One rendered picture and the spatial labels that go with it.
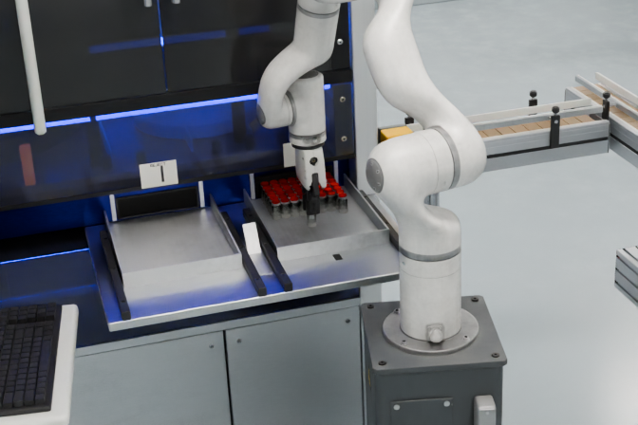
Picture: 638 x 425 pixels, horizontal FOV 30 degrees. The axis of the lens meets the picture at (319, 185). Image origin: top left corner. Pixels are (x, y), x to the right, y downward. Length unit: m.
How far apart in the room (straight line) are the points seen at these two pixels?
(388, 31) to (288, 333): 1.05
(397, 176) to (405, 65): 0.22
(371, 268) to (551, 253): 2.07
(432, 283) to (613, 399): 1.58
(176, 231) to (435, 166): 0.84
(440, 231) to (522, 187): 2.92
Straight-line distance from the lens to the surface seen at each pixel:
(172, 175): 2.78
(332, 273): 2.57
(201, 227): 2.81
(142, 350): 2.97
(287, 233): 2.75
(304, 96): 2.61
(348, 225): 2.77
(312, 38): 2.51
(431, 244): 2.24
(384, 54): 2.23
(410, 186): 2.15
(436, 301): 2.29
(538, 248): 4.62
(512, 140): 3.14
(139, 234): 2.81
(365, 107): 2.84
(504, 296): 4.28
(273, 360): 3.06
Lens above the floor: 2.09
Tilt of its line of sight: 24 degrees down
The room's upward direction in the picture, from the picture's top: 3 degrees counter-clockwise
